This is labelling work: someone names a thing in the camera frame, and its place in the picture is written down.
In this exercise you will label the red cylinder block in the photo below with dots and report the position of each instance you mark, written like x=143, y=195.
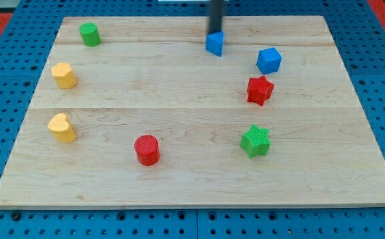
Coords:
x=147, y=150

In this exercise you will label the light wooden board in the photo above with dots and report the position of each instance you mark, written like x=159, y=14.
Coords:
x=153, y=76

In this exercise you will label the yellow hexagon block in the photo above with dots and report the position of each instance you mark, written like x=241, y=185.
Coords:
x=64, y=75

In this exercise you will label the green star block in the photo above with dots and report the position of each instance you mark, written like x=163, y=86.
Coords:
x=255, y=141

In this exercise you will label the green cylinder block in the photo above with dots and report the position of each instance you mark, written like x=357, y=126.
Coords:
x=89, y=34

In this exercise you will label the yellow heart block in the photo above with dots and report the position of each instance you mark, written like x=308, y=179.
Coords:
x=61, y=128

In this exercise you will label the red star block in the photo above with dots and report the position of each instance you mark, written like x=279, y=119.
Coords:
x=259, y=90

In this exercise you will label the blue cube block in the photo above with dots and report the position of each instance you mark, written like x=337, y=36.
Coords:
x=269, y=60

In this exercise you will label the blue triangle block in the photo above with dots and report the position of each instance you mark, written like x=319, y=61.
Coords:
x=215, y=42

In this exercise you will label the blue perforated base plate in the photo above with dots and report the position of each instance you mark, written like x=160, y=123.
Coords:
x=27, y=30

